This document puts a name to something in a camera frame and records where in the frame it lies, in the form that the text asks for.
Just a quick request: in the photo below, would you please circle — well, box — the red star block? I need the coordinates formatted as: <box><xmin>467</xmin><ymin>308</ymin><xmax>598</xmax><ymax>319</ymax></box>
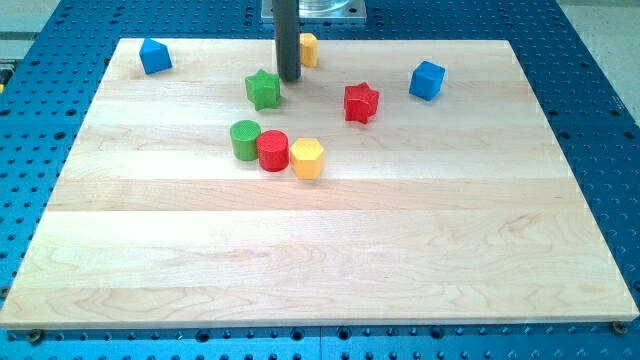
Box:
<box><xmin>343</xmin><ymin>82</ymin><xmax>380</xmax><ymax>124</ymax></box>

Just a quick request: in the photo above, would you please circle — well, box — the green star block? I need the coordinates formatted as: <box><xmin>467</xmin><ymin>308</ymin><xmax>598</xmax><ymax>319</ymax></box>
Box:
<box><xmin>245</xmin><ymin>69</ymin><xmax>280</xmax><ymax>111</ymax></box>

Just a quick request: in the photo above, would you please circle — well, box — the yellow hexagon block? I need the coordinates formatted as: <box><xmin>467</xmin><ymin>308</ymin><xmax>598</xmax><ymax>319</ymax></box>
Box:
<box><xmin>290</xmin><ymin>138</ymin><xmax>324</xmax><ymax>180</ymax></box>

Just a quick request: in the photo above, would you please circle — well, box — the red cylinder block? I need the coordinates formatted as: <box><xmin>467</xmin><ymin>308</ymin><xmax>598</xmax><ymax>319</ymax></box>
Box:
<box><xmin>256</xmin><ymin>130</ymin><xmax>289</xmax><ymax>172</ymax></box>

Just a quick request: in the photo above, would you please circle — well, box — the light wooden board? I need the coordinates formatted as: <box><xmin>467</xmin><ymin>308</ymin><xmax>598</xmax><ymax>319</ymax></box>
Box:
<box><xmin>1</xmin><ymin>38</ymin><xmax>638</xmax><ymax>330</ymax></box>

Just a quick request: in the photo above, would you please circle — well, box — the green cylinder block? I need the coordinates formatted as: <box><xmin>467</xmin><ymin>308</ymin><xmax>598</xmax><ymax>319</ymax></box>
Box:
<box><xmin>230</xmin><ymin>120</ymin><xmax>261</xmax><ymax>161</ymax></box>

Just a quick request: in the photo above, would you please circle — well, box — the yellow block behind rod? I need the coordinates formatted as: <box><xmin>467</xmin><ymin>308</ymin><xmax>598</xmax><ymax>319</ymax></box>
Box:
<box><xmin>300</xmin><ymin>33</ymin><xmax>318</xmax><ymax>67</ymax></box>

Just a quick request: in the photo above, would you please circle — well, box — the blue cube block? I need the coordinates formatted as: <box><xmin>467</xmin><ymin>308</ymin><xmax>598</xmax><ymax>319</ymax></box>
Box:
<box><xmin>409</xmin><ymin>61</ymin><xmax>446</xmax><ymax>101</ymax></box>

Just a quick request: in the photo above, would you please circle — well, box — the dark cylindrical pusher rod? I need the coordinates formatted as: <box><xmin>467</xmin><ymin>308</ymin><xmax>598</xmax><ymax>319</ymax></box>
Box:
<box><xmin>272</xmin><ymin>0</ymin><xmax>301</xmax><ymax>82</ymax></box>

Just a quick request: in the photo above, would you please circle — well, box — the blue pentagon block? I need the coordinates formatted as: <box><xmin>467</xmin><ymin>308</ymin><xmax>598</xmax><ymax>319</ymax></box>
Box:
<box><xmin>139</xmin><ymin>38</ymin><xmax>172</xmax><ymax>75</ymax></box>

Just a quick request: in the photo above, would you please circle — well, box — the blue perforated table plate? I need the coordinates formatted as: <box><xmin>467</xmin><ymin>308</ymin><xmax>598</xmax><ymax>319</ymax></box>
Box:
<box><xmin>1</xmin><ymin>1</ymin><xmax>639</xmax><ymax>359</ymax></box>

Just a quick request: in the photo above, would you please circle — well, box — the left board clamp screw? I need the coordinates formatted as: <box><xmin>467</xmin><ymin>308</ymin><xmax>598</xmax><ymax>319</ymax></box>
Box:
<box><xmin>25</xmin><ymin>329</ymin><xmax>44</xmax><ymax>345</ymax></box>

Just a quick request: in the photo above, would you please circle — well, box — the board clamp screw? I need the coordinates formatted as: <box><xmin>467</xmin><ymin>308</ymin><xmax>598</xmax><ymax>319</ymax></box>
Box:
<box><xmin>611</xmin><ymin>321</ymin><xmax>627</xmax><ymax>336</ymax></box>
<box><xmin>25</xmin><ymin>329</ymin><xmax>44</xmax><ymax>345</ymax></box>

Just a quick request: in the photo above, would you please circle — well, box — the right board clamp screw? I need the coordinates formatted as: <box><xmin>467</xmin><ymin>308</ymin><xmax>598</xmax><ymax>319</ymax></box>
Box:
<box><xmin>611</xmin><ymin>321</ymin><xmax>627</xmax><ymax>336</ymax></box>

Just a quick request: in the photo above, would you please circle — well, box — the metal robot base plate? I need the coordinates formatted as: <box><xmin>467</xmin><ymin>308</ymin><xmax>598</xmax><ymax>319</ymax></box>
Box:
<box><xmin>285</xmin><ymin>0</ymin><xmax>368</xmax><ymax>24</ymax></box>

